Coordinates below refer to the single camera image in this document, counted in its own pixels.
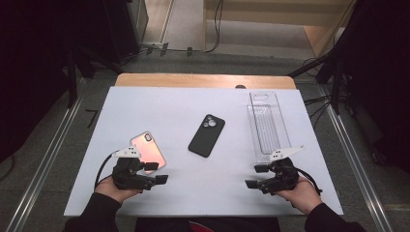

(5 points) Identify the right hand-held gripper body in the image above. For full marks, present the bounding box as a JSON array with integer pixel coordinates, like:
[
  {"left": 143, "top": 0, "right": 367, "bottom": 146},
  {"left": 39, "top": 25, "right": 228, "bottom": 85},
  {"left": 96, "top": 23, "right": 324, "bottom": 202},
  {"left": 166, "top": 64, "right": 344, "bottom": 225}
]
[{"left": 256, "top": 145, "right": 306, "bottom": 195}]

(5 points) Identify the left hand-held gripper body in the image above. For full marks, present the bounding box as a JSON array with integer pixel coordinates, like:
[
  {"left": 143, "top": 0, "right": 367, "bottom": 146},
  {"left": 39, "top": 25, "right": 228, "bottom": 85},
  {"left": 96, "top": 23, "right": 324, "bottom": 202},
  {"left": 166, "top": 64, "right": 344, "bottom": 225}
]
[{"left": 110, "top": 145, "right": 159, "bottom": 191}]

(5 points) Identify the shiny pink phone case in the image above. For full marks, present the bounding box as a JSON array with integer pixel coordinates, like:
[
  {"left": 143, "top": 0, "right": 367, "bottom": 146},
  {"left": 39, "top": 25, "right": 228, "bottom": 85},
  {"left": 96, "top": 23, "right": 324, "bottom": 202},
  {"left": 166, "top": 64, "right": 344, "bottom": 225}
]
[{"left": 130, "top": 130, "right": 167, "bottom": 175}]

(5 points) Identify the clear plastic tray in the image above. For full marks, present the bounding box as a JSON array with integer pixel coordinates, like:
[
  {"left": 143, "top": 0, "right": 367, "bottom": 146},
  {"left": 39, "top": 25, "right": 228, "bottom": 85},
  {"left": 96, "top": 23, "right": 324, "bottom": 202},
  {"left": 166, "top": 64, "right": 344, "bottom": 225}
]
[{"left": 246, "top": 91, "right": 293, "bottom": 164}]

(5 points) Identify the black phone case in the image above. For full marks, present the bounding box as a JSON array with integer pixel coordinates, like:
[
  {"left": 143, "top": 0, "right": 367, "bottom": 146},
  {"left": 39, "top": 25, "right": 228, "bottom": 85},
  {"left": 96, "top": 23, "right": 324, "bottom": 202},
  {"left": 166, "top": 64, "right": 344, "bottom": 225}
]
[{"left": 188, "top": 113, "right": 226, "bottom": 159}]

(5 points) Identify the person's right hand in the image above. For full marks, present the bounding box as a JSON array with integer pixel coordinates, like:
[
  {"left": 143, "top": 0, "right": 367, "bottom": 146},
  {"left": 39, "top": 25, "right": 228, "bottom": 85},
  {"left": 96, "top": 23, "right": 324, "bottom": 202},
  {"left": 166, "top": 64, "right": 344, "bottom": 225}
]
[{"left": 275, "top": 175, "right": 323, "bottom": 216}]

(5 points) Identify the person's left hand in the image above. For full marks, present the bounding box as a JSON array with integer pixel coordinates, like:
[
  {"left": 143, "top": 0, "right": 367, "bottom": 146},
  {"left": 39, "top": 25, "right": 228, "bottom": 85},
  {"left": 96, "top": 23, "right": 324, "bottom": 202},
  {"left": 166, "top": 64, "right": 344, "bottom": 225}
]
[{"left": 94, "top": 175, "right": 143, "bottom": 205}]

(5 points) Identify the white board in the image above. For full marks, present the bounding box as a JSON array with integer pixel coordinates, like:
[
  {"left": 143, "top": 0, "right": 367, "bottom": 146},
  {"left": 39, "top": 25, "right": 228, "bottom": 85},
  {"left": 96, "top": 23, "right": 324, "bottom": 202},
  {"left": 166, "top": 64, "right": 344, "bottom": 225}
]
[{"left": 63, "top": 86, "right": 344, "bottom": 217}]

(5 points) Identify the wooden table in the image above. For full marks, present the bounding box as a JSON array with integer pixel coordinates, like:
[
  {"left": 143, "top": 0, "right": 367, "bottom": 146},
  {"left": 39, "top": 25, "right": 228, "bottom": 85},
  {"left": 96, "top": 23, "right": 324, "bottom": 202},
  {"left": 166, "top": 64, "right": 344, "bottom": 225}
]
[{"left": 114, "top": 72, "right": 297, "bottom": 90}]

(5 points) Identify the black metal stand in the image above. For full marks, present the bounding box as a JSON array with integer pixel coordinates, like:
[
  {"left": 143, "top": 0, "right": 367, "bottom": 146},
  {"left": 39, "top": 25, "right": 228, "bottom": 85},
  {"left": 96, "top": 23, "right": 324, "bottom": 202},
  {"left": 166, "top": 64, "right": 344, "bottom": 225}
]
[
  {"left": 288, "top": 47, "right": 343, "bottom": 114},
  {"left": 66, "top": 44, "right": 124, "bottom": 109}
]

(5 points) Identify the black curtain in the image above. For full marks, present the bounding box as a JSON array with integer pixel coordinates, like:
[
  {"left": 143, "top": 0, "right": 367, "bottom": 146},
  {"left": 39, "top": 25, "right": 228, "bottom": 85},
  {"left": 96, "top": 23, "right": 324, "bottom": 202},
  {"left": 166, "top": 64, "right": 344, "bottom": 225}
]
[
  {"left": 0, "top": 0, "right": 78, "bottom": 162},
  {"left": 335, "top": 0, "right": 410, "bottom": 175}
]

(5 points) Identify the dark cabinet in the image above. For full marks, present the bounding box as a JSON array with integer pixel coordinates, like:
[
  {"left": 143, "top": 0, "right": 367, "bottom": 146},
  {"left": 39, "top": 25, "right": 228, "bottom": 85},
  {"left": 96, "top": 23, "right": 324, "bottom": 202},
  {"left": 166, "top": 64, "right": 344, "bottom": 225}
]
[{"left": 102, "top": 0, "right": 149, "bottom": 64}]

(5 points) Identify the light wooden bench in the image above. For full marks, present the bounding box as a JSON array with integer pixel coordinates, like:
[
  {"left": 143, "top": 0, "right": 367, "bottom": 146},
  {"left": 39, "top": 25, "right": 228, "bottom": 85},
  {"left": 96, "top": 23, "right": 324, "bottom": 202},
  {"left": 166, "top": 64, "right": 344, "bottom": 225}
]
[{"left": 202, "top": 0, "right": 357, "bottom": 59}]

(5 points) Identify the left hand-held gripper cable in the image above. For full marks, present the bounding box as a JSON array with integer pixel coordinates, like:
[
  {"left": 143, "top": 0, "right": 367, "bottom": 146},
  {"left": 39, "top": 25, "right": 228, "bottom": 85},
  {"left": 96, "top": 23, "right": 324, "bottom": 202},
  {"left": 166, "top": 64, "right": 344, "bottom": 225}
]
[{"left": 94, "top": 150, "right": 121, "bottom": 191}]

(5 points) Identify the metal floor rail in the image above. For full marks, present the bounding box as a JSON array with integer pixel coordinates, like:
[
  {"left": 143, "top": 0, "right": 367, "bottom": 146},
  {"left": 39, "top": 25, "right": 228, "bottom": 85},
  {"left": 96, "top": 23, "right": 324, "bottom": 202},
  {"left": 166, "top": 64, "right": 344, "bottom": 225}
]
[
  {"left": 317, "top": 85, "right": 393, "bottom": 232},
  {"left": 6, "top": 80, "right": 86, "bottom": 232}
]

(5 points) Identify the bundle of black floor cables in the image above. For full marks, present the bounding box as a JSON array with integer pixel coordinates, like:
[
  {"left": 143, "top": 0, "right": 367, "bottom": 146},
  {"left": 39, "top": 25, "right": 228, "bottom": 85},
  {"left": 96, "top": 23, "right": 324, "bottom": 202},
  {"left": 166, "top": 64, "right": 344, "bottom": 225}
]
[{"left": 303, "top": 57, "right": 342, "bottom": 130}]

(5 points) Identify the taped floor cable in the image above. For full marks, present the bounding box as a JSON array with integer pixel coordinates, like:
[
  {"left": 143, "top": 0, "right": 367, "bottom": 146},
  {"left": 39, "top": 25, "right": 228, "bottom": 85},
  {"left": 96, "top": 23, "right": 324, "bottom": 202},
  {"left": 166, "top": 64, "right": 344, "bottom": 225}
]
[{"left": 139, "top": 42, "right": 207, "bottom": 58}]

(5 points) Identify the black hanging cable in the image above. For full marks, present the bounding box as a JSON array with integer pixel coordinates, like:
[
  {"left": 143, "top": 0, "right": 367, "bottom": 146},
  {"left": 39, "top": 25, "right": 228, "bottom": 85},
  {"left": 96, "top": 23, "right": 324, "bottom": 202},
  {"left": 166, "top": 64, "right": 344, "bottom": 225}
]
[{"left": 206, "top": 0, "right": 225, "bottom": 54}]

